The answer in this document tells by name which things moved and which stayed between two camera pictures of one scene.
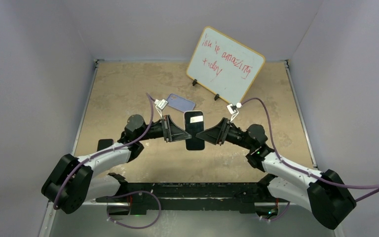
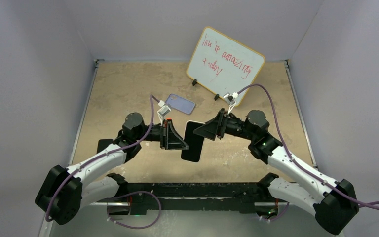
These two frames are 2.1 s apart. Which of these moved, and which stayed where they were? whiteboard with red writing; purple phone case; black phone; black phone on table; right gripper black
Moved: black phone; right gripper black
Stayed: purple phone case; black phone on table; whiteboard with red writing
